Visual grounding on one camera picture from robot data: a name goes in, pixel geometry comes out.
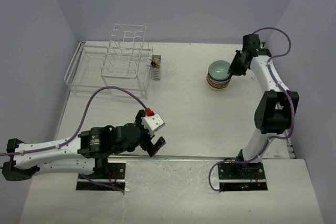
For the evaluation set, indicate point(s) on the pink leaf patterned bowl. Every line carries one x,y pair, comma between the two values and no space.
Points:
215,86

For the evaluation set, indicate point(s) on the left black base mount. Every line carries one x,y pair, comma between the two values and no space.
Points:
113,180

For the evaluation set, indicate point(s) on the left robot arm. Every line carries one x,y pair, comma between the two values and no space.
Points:
87,153

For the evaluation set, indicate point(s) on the salmon pink patterned bowl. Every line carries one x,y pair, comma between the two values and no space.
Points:
211,81

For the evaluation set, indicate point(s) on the yellow star patterned bowl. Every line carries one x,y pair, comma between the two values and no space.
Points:
219,85

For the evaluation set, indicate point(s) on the black rimmed bowl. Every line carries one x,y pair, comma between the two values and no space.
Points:
210,78

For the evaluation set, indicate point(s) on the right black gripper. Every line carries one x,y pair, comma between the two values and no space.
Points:
233,68

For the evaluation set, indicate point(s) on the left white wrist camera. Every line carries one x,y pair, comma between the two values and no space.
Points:
153,123

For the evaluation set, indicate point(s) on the pale green bowl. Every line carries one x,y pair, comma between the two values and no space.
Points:
218,70

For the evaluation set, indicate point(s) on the dark teal white bowl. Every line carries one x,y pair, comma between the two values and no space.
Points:
217,83

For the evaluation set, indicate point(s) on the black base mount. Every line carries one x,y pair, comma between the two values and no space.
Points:
241,177
113,180

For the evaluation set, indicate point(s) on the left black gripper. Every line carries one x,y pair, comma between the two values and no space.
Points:
148,146

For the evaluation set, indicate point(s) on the brown cutlery bundle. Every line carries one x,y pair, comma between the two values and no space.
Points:
154,63

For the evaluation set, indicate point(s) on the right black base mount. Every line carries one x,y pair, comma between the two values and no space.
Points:
241,177

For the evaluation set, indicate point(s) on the white wire dish rack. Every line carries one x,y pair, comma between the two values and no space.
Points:
122,60

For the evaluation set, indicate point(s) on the yellow teal patterned bowl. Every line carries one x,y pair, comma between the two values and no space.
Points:
216,90

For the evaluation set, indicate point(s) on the grey cutlery holder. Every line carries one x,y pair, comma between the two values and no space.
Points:
156,72

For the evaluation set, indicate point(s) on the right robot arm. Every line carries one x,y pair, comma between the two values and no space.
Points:
274,117

